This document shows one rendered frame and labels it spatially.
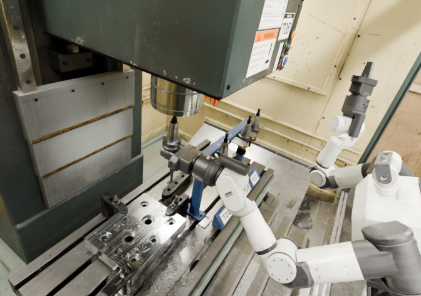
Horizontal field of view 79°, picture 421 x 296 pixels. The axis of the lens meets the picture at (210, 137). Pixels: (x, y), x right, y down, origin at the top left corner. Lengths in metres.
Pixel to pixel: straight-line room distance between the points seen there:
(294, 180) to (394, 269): 1.08
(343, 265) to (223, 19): 0.64
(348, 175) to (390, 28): 0.76
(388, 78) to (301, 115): 0.48
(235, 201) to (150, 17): 0.51
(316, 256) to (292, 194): 0.97
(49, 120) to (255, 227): 0.79
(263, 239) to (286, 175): 1.04
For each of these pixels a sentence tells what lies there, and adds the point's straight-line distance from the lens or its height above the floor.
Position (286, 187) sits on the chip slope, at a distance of 1.74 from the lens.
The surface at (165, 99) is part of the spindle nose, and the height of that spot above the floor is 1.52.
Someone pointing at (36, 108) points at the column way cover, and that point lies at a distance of 1.03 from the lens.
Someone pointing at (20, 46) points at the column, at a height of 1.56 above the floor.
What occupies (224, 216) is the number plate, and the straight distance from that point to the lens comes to 1.18.
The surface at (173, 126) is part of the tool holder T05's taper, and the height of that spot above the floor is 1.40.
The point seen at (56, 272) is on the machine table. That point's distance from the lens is 1.10.
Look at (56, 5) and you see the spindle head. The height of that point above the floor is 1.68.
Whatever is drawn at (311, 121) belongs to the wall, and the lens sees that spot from 1.71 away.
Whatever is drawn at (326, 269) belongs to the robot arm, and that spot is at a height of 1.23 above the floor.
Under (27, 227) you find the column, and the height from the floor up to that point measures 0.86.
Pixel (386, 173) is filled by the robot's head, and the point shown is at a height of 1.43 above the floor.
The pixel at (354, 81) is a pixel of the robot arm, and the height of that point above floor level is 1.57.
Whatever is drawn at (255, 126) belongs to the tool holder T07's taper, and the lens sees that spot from 1.27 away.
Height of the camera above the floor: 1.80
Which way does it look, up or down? 31 degrees down
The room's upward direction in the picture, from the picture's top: 10 degrees clockwise
